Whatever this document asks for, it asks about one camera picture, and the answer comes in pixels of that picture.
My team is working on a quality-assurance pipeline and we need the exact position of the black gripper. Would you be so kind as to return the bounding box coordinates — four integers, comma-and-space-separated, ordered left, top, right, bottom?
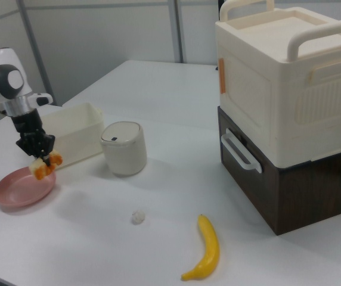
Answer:
10, 108, 57, 172

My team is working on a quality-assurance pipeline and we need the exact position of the small crumpled white paper ball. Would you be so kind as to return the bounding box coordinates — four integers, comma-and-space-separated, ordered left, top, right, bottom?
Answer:
132, 210, 147, 225

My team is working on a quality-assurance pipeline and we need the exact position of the sliced bread with orange crust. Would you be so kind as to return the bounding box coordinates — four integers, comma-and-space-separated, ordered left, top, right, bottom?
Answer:
29, 150, 64, 181

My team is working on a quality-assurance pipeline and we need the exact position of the yellow banana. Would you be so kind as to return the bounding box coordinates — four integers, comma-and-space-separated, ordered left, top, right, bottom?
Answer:
181, 214, 221, 281

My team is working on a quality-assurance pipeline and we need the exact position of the cream mini trash can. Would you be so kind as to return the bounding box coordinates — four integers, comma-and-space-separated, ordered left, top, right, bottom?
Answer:
100, 121, 148, 177

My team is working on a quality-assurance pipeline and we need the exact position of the white drawer handle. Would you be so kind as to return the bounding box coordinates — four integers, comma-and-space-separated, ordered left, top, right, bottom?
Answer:
220, 133, 263, 174

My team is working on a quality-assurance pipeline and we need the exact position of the grey slanted partition post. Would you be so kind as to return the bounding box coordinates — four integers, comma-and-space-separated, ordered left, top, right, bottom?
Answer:
16, 0, 55, 105

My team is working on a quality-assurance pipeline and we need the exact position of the cream toy microwave with handles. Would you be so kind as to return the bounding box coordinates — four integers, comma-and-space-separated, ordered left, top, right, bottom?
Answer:
214, 0, 341, 167

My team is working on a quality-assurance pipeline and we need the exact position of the pink plastic plate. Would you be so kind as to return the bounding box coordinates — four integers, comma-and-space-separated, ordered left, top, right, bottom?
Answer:
0, 166, 57, 209

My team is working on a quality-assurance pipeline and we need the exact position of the dark brown wooden drawer cabinet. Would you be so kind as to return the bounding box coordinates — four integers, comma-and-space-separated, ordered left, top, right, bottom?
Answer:
217, 106, 341, 237

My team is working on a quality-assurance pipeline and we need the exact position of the orange microwave door strip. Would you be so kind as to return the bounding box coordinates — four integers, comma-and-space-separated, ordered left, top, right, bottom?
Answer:
218, 58, 227, 94

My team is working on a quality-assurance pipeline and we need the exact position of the grey upright partition post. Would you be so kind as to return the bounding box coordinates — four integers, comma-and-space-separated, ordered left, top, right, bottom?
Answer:
174, 0, 187, 64

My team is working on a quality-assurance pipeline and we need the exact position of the white rectangular plastic bin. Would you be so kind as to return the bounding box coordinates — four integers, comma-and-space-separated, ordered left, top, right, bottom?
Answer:
38, 102, 104, 171

